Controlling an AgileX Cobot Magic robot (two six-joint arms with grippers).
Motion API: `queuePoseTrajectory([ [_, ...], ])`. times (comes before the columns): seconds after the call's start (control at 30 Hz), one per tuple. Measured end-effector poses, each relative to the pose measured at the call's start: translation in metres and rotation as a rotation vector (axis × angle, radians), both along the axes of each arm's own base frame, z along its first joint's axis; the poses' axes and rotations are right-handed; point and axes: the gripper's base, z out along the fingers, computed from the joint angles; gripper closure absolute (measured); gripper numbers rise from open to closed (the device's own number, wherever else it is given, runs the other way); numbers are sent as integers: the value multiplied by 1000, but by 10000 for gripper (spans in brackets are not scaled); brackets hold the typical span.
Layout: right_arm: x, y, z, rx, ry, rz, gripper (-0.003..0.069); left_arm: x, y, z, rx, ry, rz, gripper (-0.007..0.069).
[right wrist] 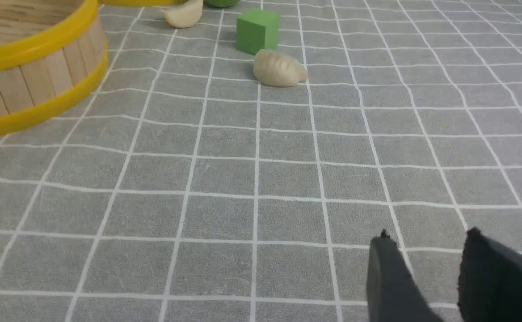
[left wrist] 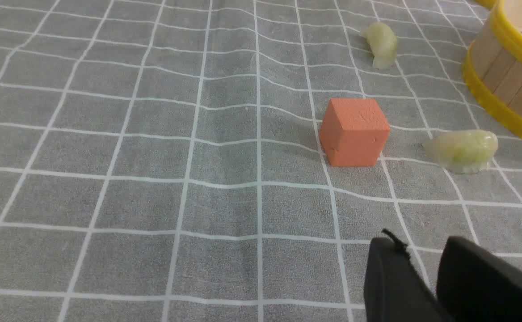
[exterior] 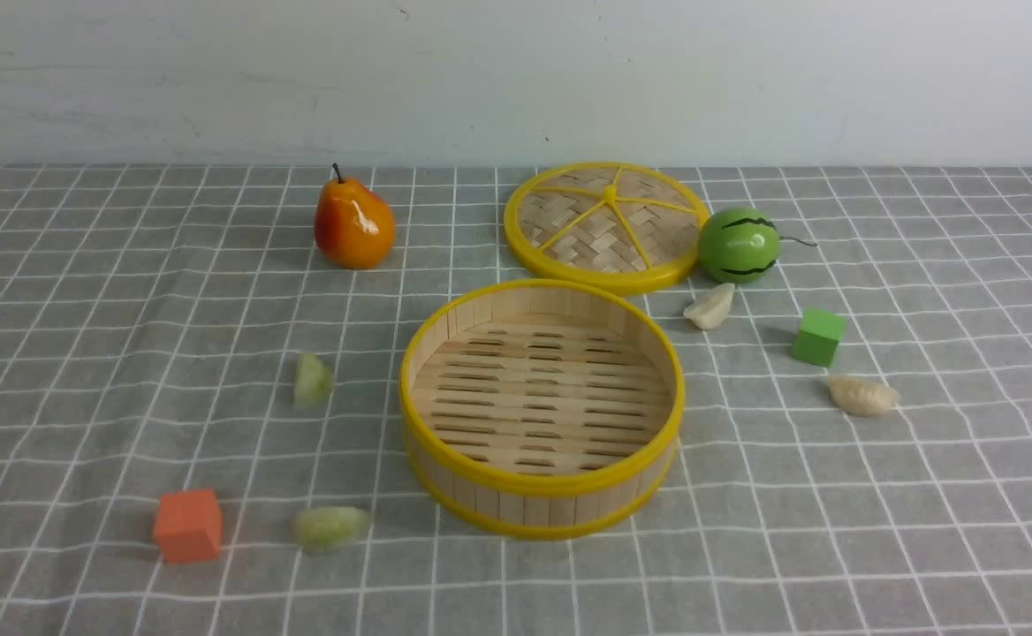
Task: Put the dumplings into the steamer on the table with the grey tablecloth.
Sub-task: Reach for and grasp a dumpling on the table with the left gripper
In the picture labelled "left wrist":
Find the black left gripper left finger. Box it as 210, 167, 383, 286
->
363, 229, 453, 322

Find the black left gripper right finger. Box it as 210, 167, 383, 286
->
436, 236, 522, 322

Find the pale green dumpling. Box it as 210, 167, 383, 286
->
422, 130, 499, 174
362, 21, 397, 70

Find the bamboo steamer tray yellow rim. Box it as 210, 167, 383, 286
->
463, 0, 522, 139

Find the orange foam cube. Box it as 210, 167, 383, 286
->
320, 97, 390, 167

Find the grey checked tablecloth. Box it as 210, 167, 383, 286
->
0, 0, 522, 322

